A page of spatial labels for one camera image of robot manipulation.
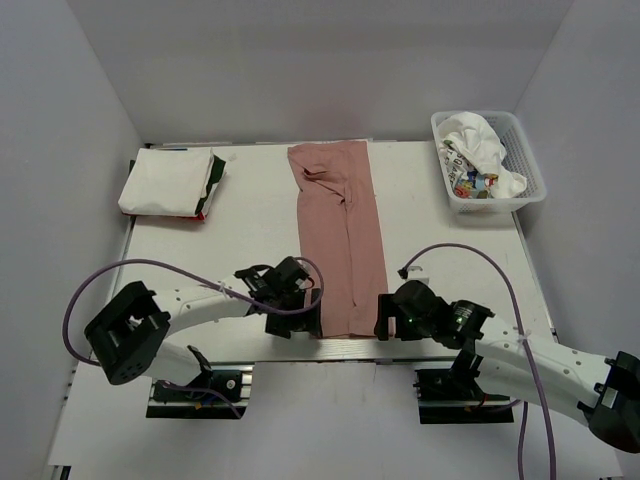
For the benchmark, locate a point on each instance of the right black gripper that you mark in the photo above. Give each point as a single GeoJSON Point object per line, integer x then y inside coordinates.
{"type": "Point", "coordinates": [387, 309]}

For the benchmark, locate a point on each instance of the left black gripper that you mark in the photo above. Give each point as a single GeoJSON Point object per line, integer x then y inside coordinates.
{"type": "Point", "coordinates": [309, 322]}

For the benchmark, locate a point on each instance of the pink t shirt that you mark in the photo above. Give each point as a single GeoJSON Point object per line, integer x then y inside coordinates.
{"type": "Point", "coordinates": [339, 230]}

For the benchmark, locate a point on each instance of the white printed t shirt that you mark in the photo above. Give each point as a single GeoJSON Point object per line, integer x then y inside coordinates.
{"type": "Point", "coordinates": [473, 156]}

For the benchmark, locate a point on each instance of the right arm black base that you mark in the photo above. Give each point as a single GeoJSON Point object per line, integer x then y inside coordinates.
{"type": "Point", "coordinates": [442, 400]}

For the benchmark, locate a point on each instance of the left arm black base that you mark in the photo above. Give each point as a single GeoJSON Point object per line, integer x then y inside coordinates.
{"type": "Point", "coordinates": [233, 382]}

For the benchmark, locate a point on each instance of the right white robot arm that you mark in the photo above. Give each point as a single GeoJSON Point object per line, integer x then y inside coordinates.
{"type": "Point", "coordinates": [494, 359]}

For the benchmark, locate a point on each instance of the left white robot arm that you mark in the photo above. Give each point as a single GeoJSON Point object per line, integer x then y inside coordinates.
{"type": "Point", "coordinates": [129, 336]}

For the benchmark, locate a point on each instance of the folded red t shirt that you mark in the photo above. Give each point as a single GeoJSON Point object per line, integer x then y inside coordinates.
{"type": "Point", "coordinates": [195, 217]}

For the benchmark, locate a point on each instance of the folded green t shirt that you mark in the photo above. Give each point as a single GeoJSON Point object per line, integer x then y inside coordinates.
{"type": "Point", "coordinates": [216, 174]}

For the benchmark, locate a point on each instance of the folded white t shirt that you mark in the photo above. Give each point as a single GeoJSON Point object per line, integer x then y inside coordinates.
{"type": "Point", "coordinates": [166, 183]}

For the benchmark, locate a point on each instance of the white plastic basket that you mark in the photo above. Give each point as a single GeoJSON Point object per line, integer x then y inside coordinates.
{"type": "Point", "coordinates": [519, 159]}

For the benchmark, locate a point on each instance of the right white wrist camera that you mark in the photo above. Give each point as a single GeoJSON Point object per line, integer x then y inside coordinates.
{"type": "Point", "coordinates": [413, 273]}

